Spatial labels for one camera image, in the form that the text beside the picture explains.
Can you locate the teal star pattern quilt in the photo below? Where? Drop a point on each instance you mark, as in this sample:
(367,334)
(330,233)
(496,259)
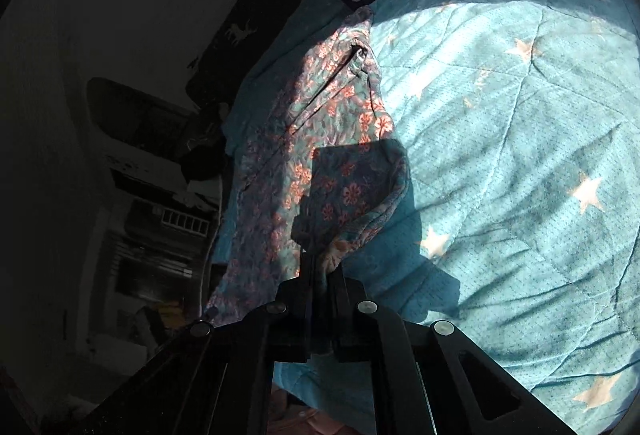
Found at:
(520,224)

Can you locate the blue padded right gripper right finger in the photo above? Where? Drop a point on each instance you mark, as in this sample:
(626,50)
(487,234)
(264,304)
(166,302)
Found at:
(353,333)

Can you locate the white grid panel device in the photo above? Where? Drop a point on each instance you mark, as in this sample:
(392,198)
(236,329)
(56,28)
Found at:
(184,222)

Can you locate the floral patterned small garment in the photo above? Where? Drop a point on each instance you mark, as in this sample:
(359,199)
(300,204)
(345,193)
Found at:
(316,180)

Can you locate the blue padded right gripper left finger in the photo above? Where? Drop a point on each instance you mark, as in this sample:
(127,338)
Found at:
(302,327)

